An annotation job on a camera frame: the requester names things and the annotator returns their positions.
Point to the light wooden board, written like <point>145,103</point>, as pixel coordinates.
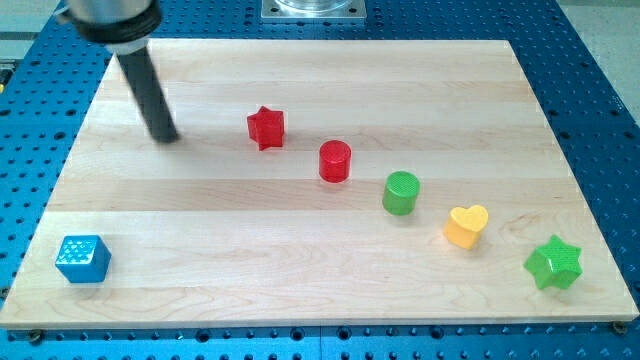
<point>212,232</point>

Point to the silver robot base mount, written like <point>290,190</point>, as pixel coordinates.
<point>281,10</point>

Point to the red cylinder block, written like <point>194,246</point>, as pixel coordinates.
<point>334,161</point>

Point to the blue cube block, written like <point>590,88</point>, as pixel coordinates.
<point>83,259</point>

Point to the yellow heart block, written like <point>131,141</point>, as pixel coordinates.
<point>464,226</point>

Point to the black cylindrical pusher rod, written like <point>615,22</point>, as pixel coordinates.
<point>143,81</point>

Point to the green cylinder block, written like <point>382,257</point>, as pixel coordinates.
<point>400,193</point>

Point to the green star block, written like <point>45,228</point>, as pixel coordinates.
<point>555,264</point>

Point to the red star block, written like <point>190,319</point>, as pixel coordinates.
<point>266,128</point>

